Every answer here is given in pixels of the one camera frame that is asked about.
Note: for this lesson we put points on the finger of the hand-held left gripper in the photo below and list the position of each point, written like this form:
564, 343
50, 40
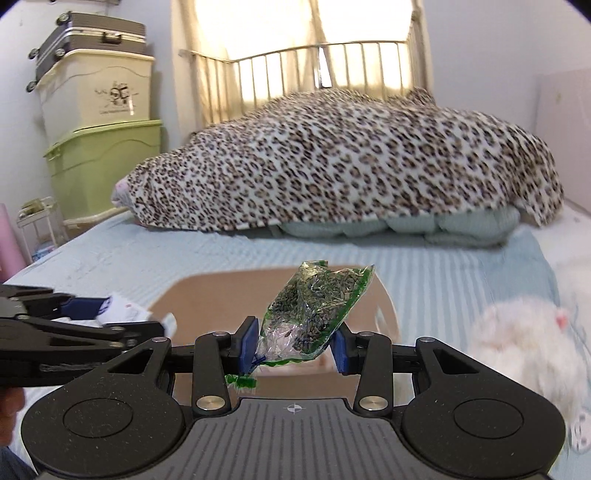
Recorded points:
69, 336
85, 307

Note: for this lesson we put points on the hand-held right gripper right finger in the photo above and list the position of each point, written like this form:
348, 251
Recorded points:
342, 351

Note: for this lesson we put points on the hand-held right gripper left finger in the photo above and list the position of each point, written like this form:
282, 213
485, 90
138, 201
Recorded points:
248, 345

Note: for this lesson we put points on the white printed packet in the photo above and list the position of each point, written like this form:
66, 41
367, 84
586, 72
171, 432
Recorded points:
121, 308

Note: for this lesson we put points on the green bag of dried herbs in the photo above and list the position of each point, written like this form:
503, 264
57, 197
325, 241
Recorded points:
304, 304

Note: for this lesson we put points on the brown cardboard box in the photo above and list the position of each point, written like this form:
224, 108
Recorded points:
207, 295

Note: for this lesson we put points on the white small rack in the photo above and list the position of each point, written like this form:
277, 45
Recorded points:
44, 230

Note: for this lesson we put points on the pink board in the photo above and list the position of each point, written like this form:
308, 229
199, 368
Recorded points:
8, 240

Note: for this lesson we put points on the green plastic storage box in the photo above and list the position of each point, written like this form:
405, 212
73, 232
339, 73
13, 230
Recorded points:
101, 170

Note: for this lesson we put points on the pale green quilt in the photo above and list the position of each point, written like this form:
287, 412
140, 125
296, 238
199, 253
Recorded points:
415, 226

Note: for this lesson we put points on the white plush toy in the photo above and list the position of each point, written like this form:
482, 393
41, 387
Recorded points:
521, 341

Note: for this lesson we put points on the leopard print blanket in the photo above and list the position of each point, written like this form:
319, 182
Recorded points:
341, 161

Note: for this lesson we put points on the beige plastic storage box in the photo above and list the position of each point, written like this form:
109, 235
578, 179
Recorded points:
92, 99

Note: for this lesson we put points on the grey hard suitcase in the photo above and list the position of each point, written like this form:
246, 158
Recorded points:
87, 41

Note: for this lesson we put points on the metal bed headboard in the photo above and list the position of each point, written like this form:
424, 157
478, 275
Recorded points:
295, 69

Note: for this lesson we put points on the cream curtain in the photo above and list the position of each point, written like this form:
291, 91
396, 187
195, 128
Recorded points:
212, 27

